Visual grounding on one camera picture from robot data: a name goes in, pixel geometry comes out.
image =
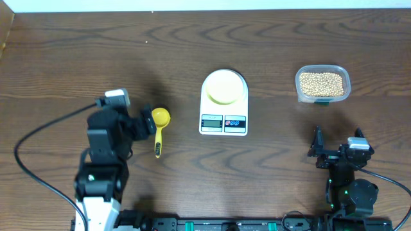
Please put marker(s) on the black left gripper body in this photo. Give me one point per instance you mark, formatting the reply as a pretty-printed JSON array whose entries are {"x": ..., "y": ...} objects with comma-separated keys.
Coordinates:
[{"x": 137, "y": 131}]

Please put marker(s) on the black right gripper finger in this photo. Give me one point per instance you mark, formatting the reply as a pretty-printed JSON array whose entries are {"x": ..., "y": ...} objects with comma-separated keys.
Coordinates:
[
  {"x": 358, "y": 133},
  {"x": 317, "y": 146}
]

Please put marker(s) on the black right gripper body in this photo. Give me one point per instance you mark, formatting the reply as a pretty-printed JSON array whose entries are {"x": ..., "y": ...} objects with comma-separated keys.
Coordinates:
[{"x": 327, "y": 160}]

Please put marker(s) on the yellow measuring scoop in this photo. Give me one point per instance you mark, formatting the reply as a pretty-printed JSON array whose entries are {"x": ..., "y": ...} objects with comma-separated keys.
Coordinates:
[{"x": 162, "y": 118}]

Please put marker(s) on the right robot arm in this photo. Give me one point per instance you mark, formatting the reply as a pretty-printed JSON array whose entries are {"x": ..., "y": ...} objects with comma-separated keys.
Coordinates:
[{"x": 351, "y": 199}]

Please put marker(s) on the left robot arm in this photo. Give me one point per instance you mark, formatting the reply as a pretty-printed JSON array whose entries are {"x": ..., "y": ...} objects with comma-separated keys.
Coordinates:
[{"x": 103, "y": 170}]

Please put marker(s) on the yellow bowl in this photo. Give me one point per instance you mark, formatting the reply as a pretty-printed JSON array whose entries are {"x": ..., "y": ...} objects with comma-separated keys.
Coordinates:
[{"x": 224, "y": 86}]

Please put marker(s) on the white kitchen scale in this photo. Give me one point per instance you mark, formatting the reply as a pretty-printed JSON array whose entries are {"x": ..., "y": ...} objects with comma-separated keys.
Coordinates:
[{"x": 229, "y": 120}]

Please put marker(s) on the green tape strip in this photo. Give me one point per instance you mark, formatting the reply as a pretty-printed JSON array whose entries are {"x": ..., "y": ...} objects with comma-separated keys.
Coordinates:
[{"x": 324, "y": 104}]

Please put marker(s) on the clear plastic container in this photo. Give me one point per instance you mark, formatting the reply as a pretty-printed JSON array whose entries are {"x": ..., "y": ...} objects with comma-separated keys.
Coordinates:
[{"x": 346, "y": 82}]

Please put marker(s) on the pile of soybeans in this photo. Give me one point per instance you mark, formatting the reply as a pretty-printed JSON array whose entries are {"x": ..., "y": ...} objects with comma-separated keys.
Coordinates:
[{"x": 321, "y": 84}]

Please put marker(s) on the cardboard side panel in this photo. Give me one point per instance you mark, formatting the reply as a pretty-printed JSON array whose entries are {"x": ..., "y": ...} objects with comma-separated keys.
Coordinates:
[{"x": 6, "y": 21}]

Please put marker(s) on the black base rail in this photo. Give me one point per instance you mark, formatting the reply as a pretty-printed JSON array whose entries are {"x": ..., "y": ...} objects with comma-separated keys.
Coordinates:
[{"x": 134, "y": 220}]

